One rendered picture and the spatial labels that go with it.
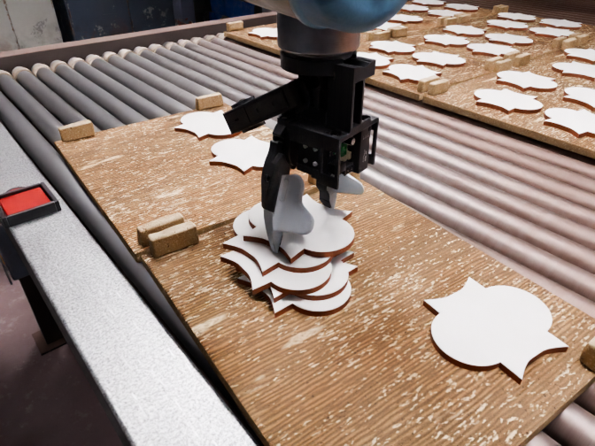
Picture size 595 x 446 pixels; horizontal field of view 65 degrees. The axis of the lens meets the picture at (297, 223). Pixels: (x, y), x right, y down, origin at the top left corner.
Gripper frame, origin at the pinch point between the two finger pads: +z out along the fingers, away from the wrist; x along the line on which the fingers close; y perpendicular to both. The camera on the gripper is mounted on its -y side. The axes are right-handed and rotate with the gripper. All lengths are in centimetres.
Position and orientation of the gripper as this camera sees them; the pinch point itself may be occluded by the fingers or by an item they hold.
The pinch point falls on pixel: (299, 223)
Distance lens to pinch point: 55.6
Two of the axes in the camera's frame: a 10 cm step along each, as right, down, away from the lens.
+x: 6.2, -4.4, 6.5
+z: 0.0, 8.3, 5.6
